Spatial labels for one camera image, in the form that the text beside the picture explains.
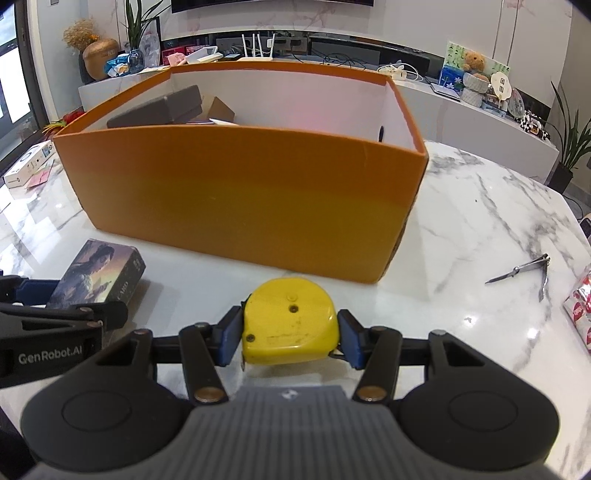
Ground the illustrated card box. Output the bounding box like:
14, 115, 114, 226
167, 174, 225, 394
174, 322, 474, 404
46, 239, 145, 309

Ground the yellow tape measure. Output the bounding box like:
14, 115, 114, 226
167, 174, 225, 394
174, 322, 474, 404
242, 277, 339, 365

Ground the dark grey gift box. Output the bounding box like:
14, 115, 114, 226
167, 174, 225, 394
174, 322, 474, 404
106, 85, 202, 128

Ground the brown cardboard box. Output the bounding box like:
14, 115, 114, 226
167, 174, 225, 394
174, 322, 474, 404
197, 94, 235, 123

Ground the pink sticky note pack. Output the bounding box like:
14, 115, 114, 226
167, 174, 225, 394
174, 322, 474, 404
26, 168, 51, 190

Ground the white product box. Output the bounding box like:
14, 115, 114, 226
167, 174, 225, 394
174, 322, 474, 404
3, 140, 56, 188

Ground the large orange storage box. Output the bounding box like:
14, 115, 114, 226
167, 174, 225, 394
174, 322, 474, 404
54, 61, 429, 283

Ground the metal nail clipper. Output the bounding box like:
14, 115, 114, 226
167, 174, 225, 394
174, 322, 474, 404
485, 253, 551, 302

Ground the red white gift wrap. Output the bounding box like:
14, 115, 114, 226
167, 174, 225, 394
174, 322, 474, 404
563, 266, 591, 352

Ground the golden vase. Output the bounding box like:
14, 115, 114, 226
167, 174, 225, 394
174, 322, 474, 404
82, 38, 119, 81

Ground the green potted plant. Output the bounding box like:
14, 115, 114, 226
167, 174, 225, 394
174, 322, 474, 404
546, 83, 590, 194

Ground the tall green plant in vase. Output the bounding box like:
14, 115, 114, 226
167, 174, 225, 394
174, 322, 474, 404
124, 0, 166, 74

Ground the small teddy bear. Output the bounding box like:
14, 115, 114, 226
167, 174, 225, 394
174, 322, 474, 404
462, 50, 486, 78

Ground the white wifi router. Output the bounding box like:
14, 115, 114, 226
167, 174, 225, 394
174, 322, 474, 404
238, 34, 276, 62

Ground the black television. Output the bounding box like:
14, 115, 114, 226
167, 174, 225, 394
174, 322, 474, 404
170, 0, 376, 14

